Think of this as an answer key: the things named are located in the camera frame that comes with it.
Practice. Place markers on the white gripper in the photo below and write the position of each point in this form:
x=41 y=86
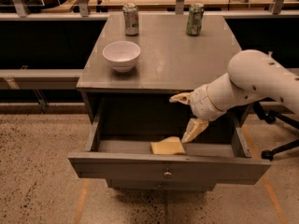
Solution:
x=200 y=103

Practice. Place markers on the yellow sponge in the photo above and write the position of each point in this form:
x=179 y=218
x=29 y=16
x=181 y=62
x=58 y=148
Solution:
x=168 y=146

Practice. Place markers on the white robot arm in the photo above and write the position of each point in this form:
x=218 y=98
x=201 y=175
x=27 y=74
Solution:
x=251 y=76

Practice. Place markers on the open grey top drawer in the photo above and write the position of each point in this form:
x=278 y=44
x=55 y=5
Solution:
x=119 y=147

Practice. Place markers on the grey wooden drawer cabinet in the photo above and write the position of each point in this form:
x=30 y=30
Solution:
x=170 y=61

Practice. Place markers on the round metal drawer knob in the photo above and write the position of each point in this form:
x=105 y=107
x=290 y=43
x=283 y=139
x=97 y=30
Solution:
x=167 y=174

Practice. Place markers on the lower grey drawer front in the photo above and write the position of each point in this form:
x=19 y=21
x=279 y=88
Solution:
x=172 y=185

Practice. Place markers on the white ceramic bowl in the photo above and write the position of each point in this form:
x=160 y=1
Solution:
x=121 y=56

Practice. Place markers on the green soda can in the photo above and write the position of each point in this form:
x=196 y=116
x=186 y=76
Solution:
x=194 y=23

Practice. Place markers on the silver soda can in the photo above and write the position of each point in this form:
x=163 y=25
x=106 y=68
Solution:
x=130 y=13

